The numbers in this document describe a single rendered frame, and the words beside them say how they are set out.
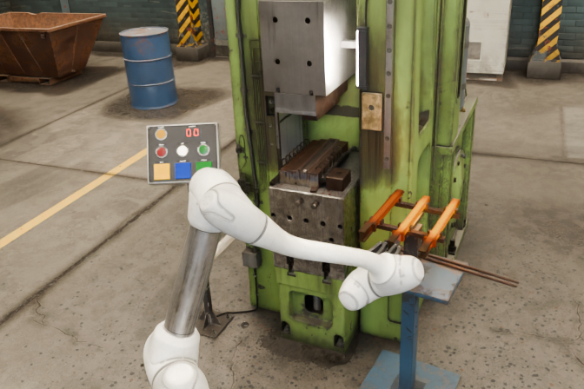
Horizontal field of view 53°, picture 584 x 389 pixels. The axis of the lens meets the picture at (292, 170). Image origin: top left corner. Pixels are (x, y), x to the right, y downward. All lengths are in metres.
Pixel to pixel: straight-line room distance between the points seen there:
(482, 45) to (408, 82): 5.21
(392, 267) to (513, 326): 1.71
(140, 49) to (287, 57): 4.59
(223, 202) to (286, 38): 1.12
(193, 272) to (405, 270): 0.65
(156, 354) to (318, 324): 1.29
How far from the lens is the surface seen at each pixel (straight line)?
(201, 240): 1.79
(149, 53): 7.03
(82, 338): 3.54
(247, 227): 1.62
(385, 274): 1.82
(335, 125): 3.10
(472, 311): 3.51
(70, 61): 9.00
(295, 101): 2.59
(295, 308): 3.14
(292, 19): 2.51
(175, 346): 1.95
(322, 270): 2.86
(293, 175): 2.74
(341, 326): 3.03
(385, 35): 2.53
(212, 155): 2.78
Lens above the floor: 2.11
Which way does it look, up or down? 24 degrees down
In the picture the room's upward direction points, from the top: 3 degrees counter-clockwise
